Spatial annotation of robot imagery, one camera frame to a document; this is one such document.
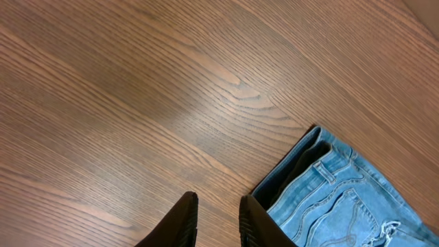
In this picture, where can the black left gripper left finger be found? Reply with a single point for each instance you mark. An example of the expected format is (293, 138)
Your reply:
(179, 226)

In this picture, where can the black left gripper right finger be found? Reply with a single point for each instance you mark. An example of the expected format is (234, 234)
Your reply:
(257, 228)

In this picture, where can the light blue denim jeans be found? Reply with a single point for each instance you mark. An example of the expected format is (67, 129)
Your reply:
(324, 193)

